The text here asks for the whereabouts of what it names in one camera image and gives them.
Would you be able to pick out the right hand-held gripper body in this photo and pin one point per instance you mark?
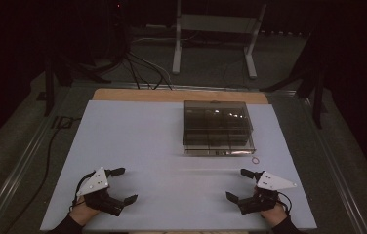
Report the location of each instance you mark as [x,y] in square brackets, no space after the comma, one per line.
[271,182]

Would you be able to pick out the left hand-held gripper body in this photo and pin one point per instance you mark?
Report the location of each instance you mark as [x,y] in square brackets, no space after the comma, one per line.
[95,183]

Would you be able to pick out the person's left hand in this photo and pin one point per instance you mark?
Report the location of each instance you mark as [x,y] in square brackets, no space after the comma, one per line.
[80,213]

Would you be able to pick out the person's right hand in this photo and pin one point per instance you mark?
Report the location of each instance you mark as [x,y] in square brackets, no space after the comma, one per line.
[276,216]

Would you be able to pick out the pale table sheet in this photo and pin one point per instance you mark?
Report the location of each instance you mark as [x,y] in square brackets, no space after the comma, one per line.
[139,143]

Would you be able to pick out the tinted clear plastic drawer box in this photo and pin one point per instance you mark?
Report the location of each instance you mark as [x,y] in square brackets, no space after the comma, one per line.
[217,126]

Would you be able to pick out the black tripod stand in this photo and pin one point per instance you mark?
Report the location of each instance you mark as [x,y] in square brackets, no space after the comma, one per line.
[317,97]

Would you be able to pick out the white metal stand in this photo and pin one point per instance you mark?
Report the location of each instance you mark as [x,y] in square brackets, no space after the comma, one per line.
[177,48]

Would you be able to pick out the grey metal floor rail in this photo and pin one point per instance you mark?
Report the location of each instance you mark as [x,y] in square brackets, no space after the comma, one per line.
[337,169]
[19,169]
[204,87]

